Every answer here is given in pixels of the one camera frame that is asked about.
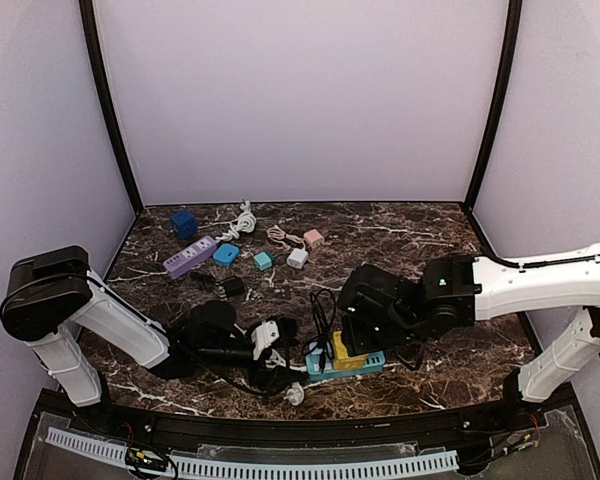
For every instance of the pink charger cube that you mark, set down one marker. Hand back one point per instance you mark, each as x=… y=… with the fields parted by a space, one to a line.
x=313 y=238

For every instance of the black plug adapter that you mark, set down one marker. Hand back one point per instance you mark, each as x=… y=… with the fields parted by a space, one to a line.
x=232 y=287

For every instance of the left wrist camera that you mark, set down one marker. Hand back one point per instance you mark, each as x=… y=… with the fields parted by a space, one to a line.
x=275 y=332

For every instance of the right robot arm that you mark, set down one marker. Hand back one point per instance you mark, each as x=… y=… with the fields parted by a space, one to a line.
x=459 y=291

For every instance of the dark blue cube socket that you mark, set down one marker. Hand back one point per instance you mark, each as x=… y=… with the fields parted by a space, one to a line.
x=184 y=224

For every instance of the blue flat adapter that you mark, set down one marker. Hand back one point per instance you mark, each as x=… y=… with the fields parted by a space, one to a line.
x=226 y=254

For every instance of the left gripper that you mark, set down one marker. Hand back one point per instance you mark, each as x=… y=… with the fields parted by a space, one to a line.
x=278 y=350

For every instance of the purple power strip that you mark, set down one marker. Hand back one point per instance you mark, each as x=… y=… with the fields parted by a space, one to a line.
x=190 y=257

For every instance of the yellow cube socket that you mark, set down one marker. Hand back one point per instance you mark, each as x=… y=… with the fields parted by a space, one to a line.
x=342 y=360

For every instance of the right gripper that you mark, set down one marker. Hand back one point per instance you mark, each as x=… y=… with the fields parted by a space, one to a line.
x=358 y=334

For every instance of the white charger cube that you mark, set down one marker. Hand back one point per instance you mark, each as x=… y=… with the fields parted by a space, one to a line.
x=297 y=258

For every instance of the small teal plug adapter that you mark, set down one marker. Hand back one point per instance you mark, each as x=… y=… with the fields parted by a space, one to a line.
x=264 y=261

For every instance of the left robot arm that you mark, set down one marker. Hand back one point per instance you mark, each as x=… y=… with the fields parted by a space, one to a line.
x=48 y=292

